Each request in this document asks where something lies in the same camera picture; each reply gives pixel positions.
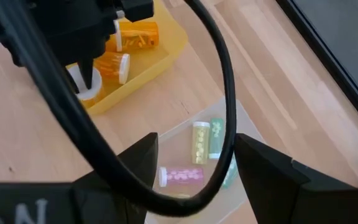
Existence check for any green pill bottle white cap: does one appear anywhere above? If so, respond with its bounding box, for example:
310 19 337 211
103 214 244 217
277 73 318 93
209 118 225 161
221 154 239 190

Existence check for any clear plastic bin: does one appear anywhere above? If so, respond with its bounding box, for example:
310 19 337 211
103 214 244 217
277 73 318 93
144 98 265 224

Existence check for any pink pill bottle white cap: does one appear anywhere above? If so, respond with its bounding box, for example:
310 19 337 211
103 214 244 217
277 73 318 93
158 166 204 189

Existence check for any black table edge rail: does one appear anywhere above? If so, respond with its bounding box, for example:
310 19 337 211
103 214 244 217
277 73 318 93
275 0 358 138

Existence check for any orange pill bottle white cap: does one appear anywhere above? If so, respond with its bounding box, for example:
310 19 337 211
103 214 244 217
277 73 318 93
93 51 131 85
105 20 160 53
68 63 105 109

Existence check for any yellow pill bottle white cap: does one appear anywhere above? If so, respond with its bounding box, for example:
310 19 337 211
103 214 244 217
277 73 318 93
191 121 211 165
165 192 192 200

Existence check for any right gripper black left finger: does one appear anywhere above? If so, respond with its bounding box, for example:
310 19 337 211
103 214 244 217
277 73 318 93
71 132 159 224

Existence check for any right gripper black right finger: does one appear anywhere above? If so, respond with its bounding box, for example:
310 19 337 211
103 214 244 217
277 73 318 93
234 133 319 224

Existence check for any yellow translucent plastic bin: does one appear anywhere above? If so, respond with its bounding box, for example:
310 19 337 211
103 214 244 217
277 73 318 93
65 0 188 116

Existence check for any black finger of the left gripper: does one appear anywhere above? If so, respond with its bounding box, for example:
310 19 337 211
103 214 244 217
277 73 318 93
63 67 81 95
78 57 94 91

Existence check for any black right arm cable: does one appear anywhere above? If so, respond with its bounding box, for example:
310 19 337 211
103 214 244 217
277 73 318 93
0 0 238 218

